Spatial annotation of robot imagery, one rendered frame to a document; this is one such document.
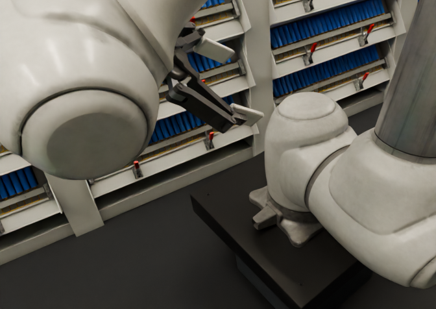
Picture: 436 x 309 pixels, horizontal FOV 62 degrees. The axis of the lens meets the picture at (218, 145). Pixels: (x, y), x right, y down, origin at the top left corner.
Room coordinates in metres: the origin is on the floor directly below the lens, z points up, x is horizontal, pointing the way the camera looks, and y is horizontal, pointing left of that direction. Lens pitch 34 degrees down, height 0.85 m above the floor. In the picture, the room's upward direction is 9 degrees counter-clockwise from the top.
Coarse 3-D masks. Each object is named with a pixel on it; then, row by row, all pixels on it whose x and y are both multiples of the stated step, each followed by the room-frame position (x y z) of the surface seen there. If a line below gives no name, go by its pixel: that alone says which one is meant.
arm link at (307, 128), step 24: (312, 96) 0.60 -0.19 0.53; (288, 120) 0.55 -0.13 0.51; (312, 120) 0.53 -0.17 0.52; (336, 120) 0.53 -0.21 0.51; (288, 144) 0.52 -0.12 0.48; (312, 144) 0.51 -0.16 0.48; (336, 144) 0.50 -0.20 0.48; (288, 168) 0.51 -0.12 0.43; (312, 168) 0.48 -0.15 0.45; (288, 192) 0.51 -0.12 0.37
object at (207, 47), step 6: (204, 36) 0.57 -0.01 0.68; (204, 42) 0.57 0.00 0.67; (210, 42) 0.57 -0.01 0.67; (216, 42) 0.58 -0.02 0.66; (198, 48) 0.57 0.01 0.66; (204, 48) 0.57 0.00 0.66; (210, 48) 0.58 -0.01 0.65; (216, 48) 0.58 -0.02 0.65; (222, 48) 0.58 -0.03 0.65; (228, 48) 0.59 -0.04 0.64; (204, 54) 0.58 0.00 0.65; (210, 54) 0.58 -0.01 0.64; (216, 54) 0.58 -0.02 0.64; (222, 54) 0.59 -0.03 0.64; (228, 54) 0.59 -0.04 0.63; (216, 60) 0.59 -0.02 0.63; (222, 60) 0.60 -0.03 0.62
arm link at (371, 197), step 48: (432, 0) 0.40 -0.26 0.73; (432, 48) 0.38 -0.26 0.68; (432, 96) 0.37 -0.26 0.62; (384, 144) 0.39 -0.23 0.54; (432, 144) 0.36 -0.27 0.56; (336, 192) 0.41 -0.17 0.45; (384, 192) 0.35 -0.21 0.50; (432, 192) 0.33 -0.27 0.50; (384, 240) 0.32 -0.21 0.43; (432, 240) 0.30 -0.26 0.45
